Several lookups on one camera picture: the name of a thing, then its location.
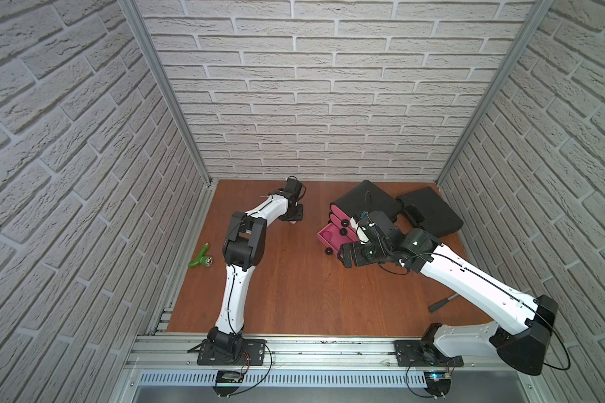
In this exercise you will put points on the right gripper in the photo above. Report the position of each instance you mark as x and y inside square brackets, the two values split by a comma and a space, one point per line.
[356, 260]

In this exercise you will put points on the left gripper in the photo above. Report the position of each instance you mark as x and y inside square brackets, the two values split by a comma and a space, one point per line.
[291, 213]

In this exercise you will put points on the pink top drawer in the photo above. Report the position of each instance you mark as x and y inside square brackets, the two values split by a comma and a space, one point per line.
[340, 211]

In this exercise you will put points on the black drawer cabinet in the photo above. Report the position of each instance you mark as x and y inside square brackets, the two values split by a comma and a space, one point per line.
[368, 197]

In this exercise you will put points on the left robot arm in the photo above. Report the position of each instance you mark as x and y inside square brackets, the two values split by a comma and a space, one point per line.
[243, 250]

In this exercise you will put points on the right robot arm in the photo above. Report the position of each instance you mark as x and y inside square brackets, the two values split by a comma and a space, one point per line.
[521, 327]

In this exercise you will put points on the black plastic tool case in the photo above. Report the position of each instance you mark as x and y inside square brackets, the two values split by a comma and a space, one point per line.
[426, 209]

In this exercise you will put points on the green flashlight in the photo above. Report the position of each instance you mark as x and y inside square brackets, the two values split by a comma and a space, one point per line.
[202, 258]

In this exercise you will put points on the right controller box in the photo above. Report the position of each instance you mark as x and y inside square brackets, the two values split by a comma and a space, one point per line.
[437, 383]

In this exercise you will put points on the controller box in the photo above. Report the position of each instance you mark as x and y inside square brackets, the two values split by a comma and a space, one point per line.
[437, 383]
[229, 377]

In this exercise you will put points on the left controller box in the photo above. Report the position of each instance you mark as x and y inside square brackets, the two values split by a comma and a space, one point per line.
[229, 377]

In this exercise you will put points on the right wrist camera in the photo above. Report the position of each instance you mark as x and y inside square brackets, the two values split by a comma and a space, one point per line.
[364, 226]

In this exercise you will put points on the black handled hammer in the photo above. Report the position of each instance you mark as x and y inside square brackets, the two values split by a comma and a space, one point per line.
[441, 303]

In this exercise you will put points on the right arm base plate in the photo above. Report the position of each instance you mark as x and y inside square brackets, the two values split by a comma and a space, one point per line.
[416, 353]

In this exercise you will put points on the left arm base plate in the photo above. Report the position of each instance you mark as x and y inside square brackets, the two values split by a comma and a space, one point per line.
[248, 352]

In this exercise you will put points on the aluminium front rail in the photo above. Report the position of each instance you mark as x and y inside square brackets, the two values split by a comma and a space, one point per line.
[171, 351]

